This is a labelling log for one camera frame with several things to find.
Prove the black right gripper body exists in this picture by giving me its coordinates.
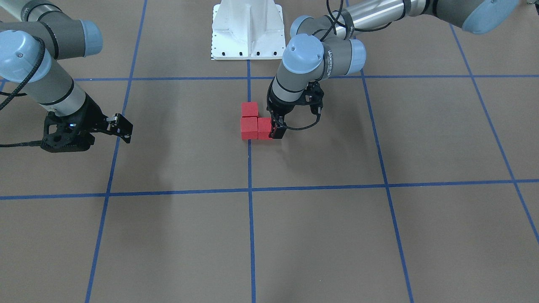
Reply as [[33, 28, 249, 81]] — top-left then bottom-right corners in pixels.
[[40, 95, 109, 153]]

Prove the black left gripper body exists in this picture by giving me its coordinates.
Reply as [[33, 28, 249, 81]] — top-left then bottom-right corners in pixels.
[[267, 82, 325, 122]]

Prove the red cube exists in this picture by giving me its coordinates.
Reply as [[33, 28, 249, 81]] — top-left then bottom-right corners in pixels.
[[240, 117, 258, 140], [241, 102, 259, 117], [257, 117, 272, 140]]

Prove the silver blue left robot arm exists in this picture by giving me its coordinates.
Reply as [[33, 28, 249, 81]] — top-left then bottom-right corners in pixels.
[[267, 0, 518, 139]]

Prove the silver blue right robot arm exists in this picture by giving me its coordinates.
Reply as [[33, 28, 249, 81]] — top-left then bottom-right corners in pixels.
[[0, 0, 133, 153]]

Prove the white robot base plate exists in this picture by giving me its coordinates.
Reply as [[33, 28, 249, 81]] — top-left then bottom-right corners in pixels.
[[211, 0, 286, 60]]

